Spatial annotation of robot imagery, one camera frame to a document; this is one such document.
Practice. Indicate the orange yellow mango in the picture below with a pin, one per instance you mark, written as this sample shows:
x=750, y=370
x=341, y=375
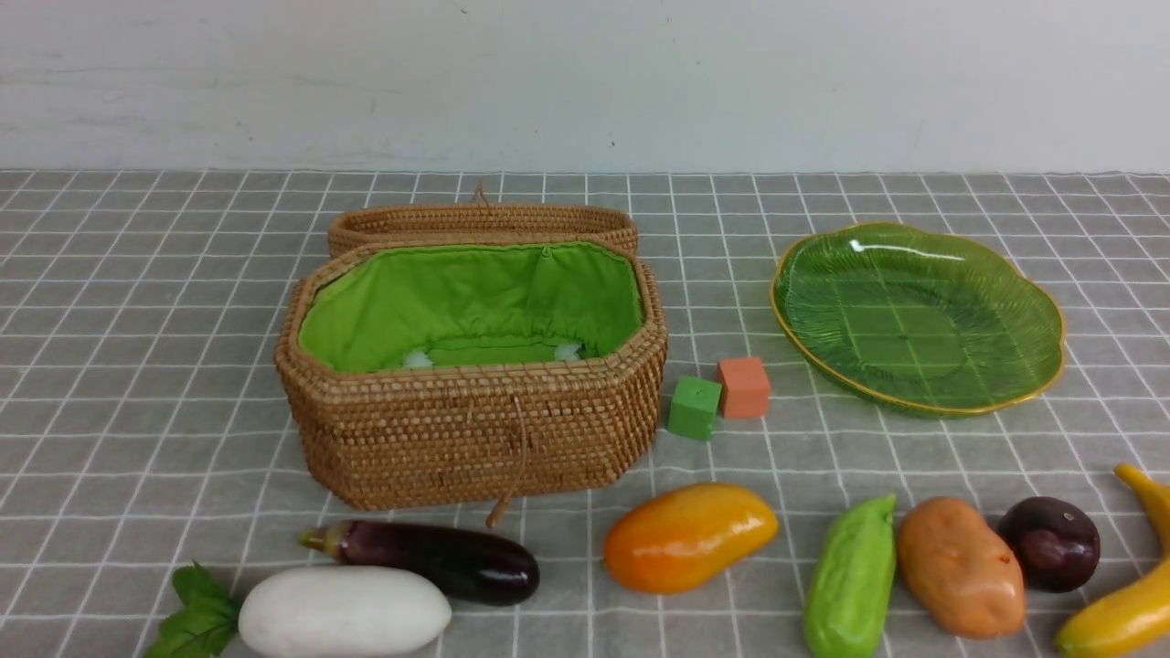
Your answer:
x=679, y=540

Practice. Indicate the dark purple eggplant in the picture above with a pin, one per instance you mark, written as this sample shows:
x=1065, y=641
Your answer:
x=471, y=566

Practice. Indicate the white radish with leaves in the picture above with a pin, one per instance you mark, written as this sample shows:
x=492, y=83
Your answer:
x=314, y=611

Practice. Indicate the brown potato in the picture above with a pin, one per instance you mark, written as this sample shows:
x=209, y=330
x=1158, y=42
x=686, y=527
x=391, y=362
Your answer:
x=961, y=570

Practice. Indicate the dark purple passion fruit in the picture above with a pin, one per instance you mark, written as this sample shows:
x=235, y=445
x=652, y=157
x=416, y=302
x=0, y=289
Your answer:
x=1056, y=544

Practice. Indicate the green foam cube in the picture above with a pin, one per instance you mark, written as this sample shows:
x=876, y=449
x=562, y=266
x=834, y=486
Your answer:
x=693, y=408

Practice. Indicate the orange foam cube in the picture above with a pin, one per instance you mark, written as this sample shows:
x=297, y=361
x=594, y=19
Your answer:
x=746, y=387

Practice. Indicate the woven rattan basket green lining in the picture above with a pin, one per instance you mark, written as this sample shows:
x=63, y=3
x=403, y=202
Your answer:
x=433, y=373

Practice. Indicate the woven rattan basket lid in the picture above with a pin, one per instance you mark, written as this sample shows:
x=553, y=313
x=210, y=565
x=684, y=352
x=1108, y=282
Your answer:
x=473, y=221

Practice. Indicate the green glass leaf plate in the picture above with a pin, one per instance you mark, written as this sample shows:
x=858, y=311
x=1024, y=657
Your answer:
x=926, y=323

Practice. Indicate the grey checked tablecloth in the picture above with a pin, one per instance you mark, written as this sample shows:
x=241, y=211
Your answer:
x=144, y=424

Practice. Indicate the yellow banana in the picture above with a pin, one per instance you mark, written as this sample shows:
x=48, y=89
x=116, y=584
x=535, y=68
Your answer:
x=1131, y=617

